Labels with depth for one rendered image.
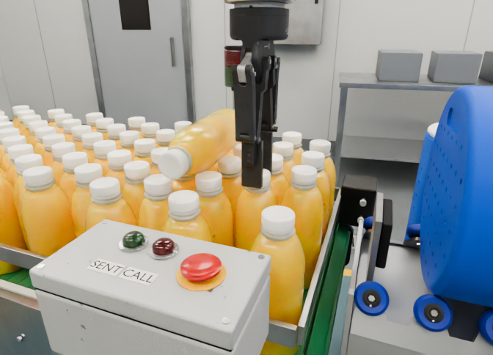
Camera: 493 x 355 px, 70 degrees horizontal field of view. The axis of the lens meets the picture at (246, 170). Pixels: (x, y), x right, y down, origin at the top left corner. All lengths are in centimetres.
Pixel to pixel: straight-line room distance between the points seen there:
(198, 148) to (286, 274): 20
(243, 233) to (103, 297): 26
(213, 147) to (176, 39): 366
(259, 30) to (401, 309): 43
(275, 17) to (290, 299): 33
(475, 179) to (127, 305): 35
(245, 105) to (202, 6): 365
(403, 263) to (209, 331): 46
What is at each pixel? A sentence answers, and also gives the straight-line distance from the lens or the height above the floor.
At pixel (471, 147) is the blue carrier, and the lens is 44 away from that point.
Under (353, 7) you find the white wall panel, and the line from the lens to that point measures 383.
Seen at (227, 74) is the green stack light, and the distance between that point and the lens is 93.
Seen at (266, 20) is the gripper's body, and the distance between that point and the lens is 45.
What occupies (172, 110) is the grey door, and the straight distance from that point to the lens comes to 428.
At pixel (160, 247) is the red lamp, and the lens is 35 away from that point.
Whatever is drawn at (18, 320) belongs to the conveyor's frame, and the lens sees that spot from 73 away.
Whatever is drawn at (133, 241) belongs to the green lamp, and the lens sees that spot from 37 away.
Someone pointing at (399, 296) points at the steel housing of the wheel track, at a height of 93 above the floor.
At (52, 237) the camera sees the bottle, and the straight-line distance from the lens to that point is 63.
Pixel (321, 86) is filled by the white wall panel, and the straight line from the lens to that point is 387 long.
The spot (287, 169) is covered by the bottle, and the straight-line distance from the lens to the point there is 64.
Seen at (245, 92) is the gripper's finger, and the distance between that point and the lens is 44.
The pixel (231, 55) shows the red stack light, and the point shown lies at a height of 124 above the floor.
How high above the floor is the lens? 130
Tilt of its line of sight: 22 degrees down
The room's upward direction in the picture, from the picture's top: straight up
